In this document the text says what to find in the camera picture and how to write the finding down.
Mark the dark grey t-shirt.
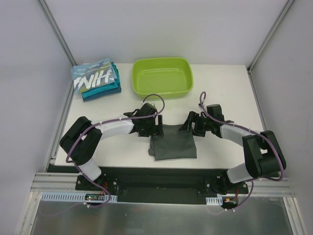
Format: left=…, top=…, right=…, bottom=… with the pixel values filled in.
left=148, top=125, right=197, bottom=161

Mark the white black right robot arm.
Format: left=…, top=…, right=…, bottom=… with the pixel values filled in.
left=179, top=104, right=286, bottom=193

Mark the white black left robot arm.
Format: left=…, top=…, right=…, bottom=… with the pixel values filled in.
left=60, top=103, right=163, bottom=190

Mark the teal folded t-shirt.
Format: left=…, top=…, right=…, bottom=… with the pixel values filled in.
left=82, top=62, right=122, bottom=102

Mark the lime green plastic tub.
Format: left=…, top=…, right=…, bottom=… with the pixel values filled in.
left=132, top=57, right=194, bottom=99

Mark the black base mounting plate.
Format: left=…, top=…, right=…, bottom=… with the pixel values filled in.
left=75, top=167, right=248, bottom=205

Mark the light blue printed folded t-shirt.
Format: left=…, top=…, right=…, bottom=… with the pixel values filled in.
left=70, top=58, right=117, bottom=94

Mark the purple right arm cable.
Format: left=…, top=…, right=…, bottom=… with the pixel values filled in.
left=197, top=91, right=286, bottom=182

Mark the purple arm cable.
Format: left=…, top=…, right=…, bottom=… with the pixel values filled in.
left=65, top=94, right=166, bottom=177
left=197, top=91, right=286, bottom=182

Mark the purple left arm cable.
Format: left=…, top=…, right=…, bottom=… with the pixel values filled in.
left=65, top=94, right=166, bottom=177

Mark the right white slotted cable duct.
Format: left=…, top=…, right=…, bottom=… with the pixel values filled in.
left=205, top=196, right=223, bottom=206

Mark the white slotted cable duct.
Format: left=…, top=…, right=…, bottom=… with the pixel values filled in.
left=41, top=192, right=109, bottom=203
left=205, top=196, right=223, bottom=206

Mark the aluminium front rail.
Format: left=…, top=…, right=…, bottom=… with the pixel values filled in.
left=31, top=172, right=295, bottom=197

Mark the right aluminium frame post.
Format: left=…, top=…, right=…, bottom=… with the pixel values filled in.
left=246, top=0, right=298, bottom=73

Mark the aluminium frame post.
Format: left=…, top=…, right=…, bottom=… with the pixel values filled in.
left=246, top=0, right=298, bottom=73
left=37, top=0, right=77, bottom=66

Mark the left white slotted cable duct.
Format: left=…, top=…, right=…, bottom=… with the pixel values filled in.
left=41, top=192, right=109, bottom=203

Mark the left aluminium frame post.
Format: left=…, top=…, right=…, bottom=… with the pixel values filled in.
left=37, top=0, right=77, bottom=66

